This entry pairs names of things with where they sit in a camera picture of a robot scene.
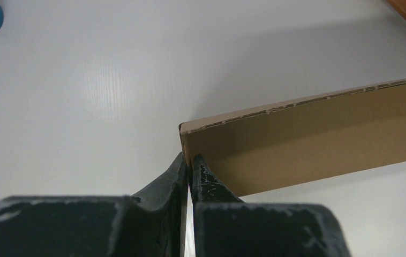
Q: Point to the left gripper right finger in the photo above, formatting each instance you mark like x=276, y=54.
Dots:
x=225, y=225

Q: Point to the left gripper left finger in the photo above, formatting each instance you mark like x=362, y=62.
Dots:
x=150, y=222

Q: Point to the brown cardboard box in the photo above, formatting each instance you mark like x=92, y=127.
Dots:
x=303, y=140

